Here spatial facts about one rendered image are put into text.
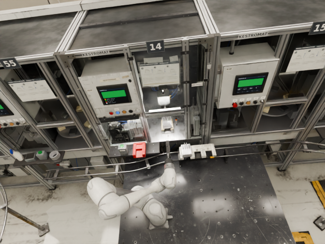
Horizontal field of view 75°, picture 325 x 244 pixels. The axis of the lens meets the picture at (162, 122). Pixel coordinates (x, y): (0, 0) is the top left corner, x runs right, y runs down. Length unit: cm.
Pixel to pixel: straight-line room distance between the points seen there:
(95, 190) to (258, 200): 150
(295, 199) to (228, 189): 115
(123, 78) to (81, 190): 206
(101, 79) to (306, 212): 273
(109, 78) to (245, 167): 163
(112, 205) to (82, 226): 172
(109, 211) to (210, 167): 130
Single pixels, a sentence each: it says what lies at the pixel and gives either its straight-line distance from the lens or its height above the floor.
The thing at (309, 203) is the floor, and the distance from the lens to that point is 328.
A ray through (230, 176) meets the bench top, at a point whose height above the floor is 68.
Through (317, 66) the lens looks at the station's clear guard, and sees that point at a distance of 211.
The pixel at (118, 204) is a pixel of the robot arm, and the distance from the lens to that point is 147.
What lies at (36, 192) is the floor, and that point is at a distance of 369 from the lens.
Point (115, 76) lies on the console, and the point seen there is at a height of 180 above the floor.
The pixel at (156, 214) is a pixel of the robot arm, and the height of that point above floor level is 94.
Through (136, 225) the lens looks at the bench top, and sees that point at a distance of 220.
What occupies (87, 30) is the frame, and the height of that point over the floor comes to 201.
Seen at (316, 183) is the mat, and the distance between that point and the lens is 344.
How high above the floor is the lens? 275
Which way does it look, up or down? 48 degrees down
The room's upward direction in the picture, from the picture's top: 9 degrees counter-clockwise
